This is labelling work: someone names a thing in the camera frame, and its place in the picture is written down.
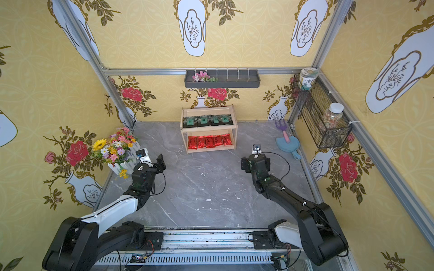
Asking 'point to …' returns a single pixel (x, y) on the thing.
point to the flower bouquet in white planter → (119, 151)
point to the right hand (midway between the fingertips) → (258, 156)
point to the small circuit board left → (138, 258)
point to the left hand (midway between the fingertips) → (148, 157)
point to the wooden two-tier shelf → (208, 129)
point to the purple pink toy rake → (283, 127)
